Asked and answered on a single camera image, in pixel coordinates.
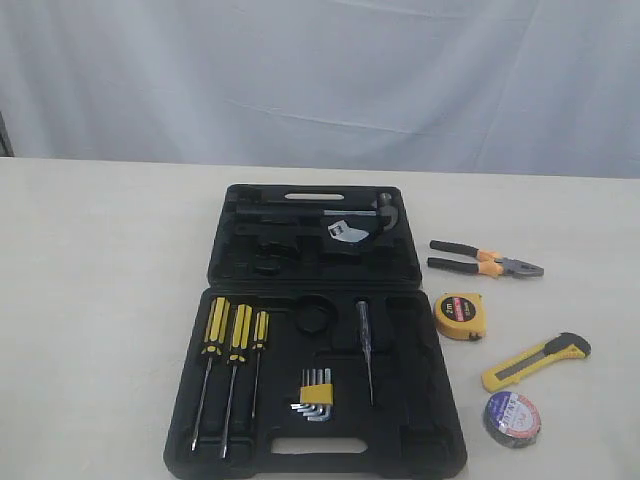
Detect yellow tape measure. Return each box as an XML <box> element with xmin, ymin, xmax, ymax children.
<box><xmin>433</xmin><ymin>293</ymin><xmax>487</xmax><ymax>341</ymax></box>

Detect pliers black orange handles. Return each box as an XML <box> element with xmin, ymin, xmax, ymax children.
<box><xmin>427</xmin><ymin>240</ymin><xmax>544</xmax><ymax>279</ymax></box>

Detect yellow black utility knife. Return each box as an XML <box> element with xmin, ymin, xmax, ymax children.
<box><xmin>481</xmin><ymin>332</ymin><xmax>592</xmax><ymax>393</ymax></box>

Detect black electrical tape roll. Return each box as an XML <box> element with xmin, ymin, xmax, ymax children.
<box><xmin>484</xmin><ymin>391</ymin><xmax>541</xmax><ymax>439</ymax></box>

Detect black plastic tool case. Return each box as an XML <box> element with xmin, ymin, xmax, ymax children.
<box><xmin>164</xmin><ymin>184</ymin><xmax>467</xmax><ymax>479</ymax></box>

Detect clear voltage tester screwdriver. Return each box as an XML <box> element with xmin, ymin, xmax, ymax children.
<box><xmin>356</xmin><ymin>300</ymin><xmax>374</xmax><ymax>406</ymax></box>

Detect small yellow black screwdriver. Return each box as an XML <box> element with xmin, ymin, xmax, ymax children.
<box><xmin>251</xmin><ymin>310</ymin><xmax>270</xmax><ymax>421</ymax></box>

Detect large yellow black screwdriver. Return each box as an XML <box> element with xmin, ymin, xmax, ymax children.
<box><xmin>191</xmin><ymin>297</ymin><xmax>231</xmax><ymax>452</ymax></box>

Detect medium yellow black screwdriver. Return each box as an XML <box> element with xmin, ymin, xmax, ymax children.
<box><xmin>219</xmin><ymin>304</ymin><xmax>253</xmax><ymax>459</ymax></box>

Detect hex key set yellow holder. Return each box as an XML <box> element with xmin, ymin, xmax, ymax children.
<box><xmin>290</xmin><ymin>368</ymin><xmax>334</xmax><ymax>423</ymax></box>

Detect white backdrop curtain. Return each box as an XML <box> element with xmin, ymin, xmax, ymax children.
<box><xmin>1</xmin><ymin>1</ymin><xmax>639</xmax><ymax>178</ymax></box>

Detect adjustable wrench black handle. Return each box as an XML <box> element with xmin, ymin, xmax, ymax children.
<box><xmin>234</xmin><ymin>220</ymin><xmax>371</xmax><ymax>244</ymax></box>

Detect claw hammer black handle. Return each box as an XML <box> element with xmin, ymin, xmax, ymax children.
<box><xmin>236</xmin><ymin>192</ymin><xmax>399</xmax><ymax>231</ymax></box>

